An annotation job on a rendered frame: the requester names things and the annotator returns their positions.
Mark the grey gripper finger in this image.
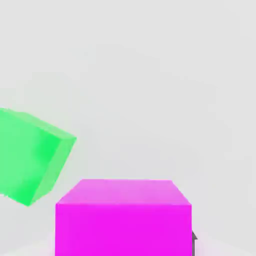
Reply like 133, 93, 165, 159
191, 230, 199, 256

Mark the small green cube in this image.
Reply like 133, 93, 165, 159
0, 107, 78, 207

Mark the small magenta cube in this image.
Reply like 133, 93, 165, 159
55, 178, 193, 256

